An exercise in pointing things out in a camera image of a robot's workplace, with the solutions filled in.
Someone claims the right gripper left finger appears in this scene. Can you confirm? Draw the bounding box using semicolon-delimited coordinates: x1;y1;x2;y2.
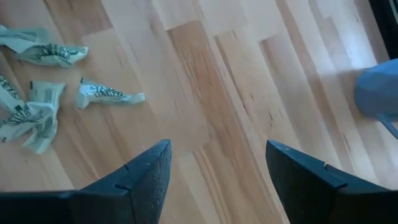
0;139;173;224

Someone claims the black aluminium table frame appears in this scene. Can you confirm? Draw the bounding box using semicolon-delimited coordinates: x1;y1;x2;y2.
368;0;398;60

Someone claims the purple plastic mug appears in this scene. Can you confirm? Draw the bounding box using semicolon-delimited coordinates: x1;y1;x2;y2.
354;58;398;140

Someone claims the green white sweetener packet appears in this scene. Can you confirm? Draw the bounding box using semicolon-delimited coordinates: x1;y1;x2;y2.
75;78;146;110
0;24;52;54
14;42;90;68
29;80;67;108
0;74;26;114
0;102;59;156

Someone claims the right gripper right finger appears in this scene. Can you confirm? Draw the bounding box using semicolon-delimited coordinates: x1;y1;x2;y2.
266;139;398;224

